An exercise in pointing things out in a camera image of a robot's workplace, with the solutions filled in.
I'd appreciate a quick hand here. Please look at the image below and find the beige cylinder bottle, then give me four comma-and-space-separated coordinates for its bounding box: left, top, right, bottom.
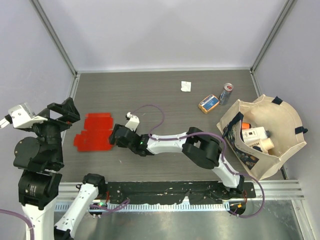
252, 138, 275, 154

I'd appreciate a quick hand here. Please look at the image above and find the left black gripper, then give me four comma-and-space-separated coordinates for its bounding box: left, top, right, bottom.
26, 95, 81, 164

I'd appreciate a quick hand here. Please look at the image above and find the white slotted cable duct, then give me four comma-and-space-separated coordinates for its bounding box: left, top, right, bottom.
54, 201, 230, 213

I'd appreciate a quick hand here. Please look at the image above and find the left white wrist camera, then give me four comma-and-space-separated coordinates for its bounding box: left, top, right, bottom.
0, 102, 48, 129

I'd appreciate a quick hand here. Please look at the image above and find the crumpled white paper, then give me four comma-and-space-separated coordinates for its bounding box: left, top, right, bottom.
180, 81, 192, 92

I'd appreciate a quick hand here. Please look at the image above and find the beige tote bag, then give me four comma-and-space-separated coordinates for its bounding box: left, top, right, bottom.
216, 94, 308, 180

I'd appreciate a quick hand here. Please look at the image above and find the white cosmetic box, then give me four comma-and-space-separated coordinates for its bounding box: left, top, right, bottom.
242, 126, 271, 144

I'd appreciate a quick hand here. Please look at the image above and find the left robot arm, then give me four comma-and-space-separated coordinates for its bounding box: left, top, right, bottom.
8, 97, 107, 240

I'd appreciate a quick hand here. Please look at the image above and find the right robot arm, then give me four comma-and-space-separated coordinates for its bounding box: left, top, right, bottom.
108, 124, 245, 198

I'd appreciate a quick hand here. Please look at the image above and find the silver drink can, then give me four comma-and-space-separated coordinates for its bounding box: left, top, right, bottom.
219, 83, 234, 105

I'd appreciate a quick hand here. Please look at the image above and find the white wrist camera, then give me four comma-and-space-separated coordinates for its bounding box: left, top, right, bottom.
0, 102, 48, 129
125, 112, 140, 132

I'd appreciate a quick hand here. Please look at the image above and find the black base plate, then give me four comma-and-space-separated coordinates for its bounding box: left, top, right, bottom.
100, 181, 256, 205

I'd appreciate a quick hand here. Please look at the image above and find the orange capped bottle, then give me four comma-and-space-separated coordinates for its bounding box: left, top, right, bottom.
241, 122, 252, 130

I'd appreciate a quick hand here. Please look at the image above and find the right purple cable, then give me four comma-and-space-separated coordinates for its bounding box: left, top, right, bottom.
131, 104, 266, 219

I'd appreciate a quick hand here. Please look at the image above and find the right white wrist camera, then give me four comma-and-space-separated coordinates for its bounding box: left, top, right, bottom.
125, 112, 140, 132

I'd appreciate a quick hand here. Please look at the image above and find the red paper box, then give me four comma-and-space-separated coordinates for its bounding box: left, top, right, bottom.
73, 112, 113, 152

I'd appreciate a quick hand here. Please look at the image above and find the orange blue snack pack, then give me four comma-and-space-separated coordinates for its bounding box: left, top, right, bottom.
198, 94, 220, 114

